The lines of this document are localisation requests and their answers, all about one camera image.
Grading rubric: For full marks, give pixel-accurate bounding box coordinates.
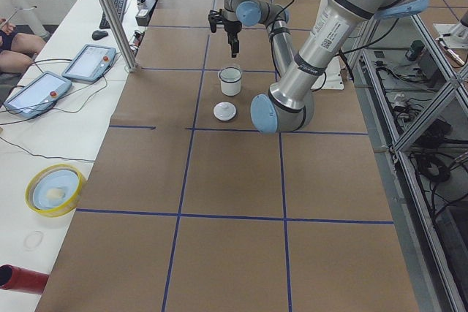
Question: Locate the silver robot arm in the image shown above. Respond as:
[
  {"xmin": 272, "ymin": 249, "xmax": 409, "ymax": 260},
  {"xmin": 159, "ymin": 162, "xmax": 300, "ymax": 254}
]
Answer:
[{"xmin": 219, "ymin": 0, "xmax": 429, "ymax": 133}]

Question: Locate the white enamel mug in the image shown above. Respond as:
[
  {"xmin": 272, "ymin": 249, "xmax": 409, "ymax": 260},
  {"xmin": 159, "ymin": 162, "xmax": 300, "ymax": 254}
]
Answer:
[{"xmin": 219, "ymin": 78, "xmax": 242, "ymax": 96}]

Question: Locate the seated person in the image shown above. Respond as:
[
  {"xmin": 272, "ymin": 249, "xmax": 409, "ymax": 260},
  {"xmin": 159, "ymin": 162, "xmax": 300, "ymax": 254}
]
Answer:
[{"xmin": 1, "ymin": 18, "xmax": 46, "ymax": 74}]

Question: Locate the red cylinder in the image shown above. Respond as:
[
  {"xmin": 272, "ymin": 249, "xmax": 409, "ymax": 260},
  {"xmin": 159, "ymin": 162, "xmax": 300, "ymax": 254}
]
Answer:
[{"xmin": 1, "ymin": 265, "xmax": 49, "ymax": 294}]

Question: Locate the white mug lid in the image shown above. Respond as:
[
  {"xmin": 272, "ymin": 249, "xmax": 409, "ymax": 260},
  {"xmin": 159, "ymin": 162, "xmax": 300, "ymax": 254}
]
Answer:
[{"xmin": 213, "ymin": 102, "xmax": 237, "ymax": 121}]

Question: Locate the black keyboard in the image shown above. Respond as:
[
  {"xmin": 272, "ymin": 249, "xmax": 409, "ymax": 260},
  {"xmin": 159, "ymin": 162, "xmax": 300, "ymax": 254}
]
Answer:
[{"xmin": 99, "ymin": 0, "xmax": 129, "ymax": 30}]

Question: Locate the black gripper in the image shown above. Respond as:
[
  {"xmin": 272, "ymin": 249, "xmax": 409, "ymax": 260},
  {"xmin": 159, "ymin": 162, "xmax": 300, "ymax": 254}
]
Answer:
[{"xmin": 224, "ymin": 19, "xmax": 242, "ymax": 58}]

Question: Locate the aluminium frame post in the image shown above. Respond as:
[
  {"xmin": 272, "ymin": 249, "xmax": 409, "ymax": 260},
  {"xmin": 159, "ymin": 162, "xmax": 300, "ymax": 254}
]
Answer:
[{"xmin": 99, "ymin": 0, "xmax": 137, "ymax": 72}]

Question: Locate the yellow rimmed bowl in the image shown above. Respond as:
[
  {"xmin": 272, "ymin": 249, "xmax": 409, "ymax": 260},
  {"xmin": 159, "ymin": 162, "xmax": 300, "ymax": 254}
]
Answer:
[{"xmin": 25, "ymin": 164, "xmax": 86, "ymax": 218}]

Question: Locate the clear round lid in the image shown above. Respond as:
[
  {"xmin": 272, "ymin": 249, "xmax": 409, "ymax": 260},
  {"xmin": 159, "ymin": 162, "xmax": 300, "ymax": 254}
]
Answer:
[{"xmin": 23, "ymin": 230, "xmax": 44, "ymax": 251}]

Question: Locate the teach pendant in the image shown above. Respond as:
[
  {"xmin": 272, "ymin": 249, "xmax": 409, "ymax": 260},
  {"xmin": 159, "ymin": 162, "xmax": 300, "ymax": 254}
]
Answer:
[
  {"xmin": 4, "ymin": 71, "xmax": 72, "ymax": 118},
  {"xmin": 61, "ymin": 44, "xmax": 116, "ymax": 83}
]

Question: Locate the black computer mouse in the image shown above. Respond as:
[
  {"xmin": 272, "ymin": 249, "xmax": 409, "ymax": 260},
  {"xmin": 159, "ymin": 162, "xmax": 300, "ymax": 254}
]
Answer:
[{"xmin": 91, "ymin": 30, "xmax": 109, "ymax": 41}]

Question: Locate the near teach pendant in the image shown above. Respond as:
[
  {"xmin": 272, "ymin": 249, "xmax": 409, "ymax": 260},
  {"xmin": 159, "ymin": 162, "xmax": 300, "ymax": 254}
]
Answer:
[{"xmin": 4, "ymin": 71, "xmax": 72, "ymax": 118}]

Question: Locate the far teach pendant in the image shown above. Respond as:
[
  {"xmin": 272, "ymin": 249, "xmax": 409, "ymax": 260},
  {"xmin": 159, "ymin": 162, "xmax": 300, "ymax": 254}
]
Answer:
[{"xmin": 61, "ymin": 44, "xmax": 116, "ymax": 83}]

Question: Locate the clear plastic funnel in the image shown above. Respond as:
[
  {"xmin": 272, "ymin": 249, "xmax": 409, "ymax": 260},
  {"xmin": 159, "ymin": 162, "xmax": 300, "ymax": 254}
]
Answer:
[{"xmin": 219, "ymin": 66, "xmax": 242, "ymax": 83}]

